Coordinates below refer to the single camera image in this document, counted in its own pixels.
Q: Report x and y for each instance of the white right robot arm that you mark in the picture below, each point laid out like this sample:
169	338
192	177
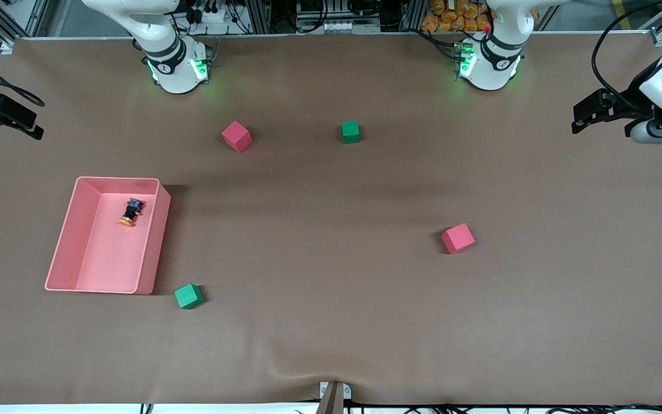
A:
176	75

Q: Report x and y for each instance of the pile of orange bags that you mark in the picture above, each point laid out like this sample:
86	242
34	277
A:
451	17

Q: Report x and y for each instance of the orange capped black push button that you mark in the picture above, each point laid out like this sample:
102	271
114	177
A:
131	211

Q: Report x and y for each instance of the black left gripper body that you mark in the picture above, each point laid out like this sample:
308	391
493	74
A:
631	99

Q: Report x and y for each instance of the pink plastic tray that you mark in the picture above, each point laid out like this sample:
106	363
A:
107	259

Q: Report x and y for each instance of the grey metal mounting plate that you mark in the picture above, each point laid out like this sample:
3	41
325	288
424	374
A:
346	393

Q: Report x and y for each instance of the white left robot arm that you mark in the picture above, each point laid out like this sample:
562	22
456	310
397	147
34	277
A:
492	72

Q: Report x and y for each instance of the brown table cloth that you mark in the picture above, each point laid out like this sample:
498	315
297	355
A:
331	299

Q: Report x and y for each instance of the aluminium rack post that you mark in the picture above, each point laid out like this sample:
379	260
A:
259	14
411	14

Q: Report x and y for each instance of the white power strip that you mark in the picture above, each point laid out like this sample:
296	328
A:
213	16

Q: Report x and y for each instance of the green foam cube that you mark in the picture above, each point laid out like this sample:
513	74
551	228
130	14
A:
350	132
187	296

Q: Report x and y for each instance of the white connector block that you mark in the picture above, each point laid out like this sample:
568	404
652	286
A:
342	27

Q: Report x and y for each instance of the pink foam cube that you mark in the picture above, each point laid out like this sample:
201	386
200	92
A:
236	137
457	238

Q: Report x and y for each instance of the brown camera stand pole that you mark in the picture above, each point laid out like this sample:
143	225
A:
331	402

